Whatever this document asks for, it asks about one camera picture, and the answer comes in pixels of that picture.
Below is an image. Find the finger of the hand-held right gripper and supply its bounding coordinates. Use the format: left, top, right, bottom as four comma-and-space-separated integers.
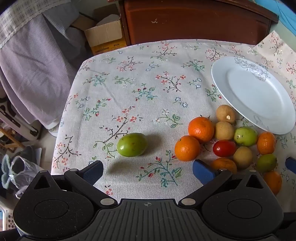
285, 157, 296, 172

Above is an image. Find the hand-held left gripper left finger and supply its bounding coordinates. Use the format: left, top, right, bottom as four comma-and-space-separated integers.
29, 160, 118, 208

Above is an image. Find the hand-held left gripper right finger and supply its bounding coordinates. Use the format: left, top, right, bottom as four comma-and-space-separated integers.
178, 159, 266, 207

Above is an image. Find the orange mandarin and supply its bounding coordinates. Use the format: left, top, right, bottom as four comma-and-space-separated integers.
262, 171, 282, 195
175, 136, 201, 162
211, 158, 238, 174
188, 117, 215, 143
257, 132, 276, 155

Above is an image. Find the green jujube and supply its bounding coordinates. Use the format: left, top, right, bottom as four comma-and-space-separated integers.
256, 153, 277, 173
117, 133, 148, 157
234, 126, 258, 147

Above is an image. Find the red cherry tomato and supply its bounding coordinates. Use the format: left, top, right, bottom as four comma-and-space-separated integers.
213, 140, 237, 157

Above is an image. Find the brown longan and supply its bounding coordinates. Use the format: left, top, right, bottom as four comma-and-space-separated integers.
233, 146, 253, 169
215, 121, 235, 140
216, 105, 236, 123

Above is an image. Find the white plate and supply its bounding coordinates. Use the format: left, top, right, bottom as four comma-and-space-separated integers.
211, 56, 296, 135

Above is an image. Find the clear plastic bag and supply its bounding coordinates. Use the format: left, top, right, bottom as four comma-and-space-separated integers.
8, 156, 44, 198

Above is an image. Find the floral tablecloth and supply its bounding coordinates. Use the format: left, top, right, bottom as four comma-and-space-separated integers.
51, 30, 296, 210

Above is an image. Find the white plastic basket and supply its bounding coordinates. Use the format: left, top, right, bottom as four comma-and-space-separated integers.
0, 204, 14, 232

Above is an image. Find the white black appliance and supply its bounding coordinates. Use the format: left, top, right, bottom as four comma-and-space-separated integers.
0, 96, 41, 141

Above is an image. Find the purple waffle blanket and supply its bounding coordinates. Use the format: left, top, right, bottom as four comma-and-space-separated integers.
0, 14, 77, 127

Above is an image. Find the cardboard box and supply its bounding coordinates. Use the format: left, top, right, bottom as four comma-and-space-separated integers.
70, 3, 127, 55

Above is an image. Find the grey cloth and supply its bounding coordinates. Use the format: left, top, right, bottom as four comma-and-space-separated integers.
43, 7, 93, 67

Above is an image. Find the brown wooden cabinet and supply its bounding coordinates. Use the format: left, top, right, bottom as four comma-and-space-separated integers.
119, 0, 279, 45

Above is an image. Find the blue printed blanket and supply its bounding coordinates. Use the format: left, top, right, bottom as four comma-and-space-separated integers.
254, 0, 296, 36

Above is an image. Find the checkered cloth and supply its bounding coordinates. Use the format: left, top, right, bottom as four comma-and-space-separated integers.
0, 0, 72, 49

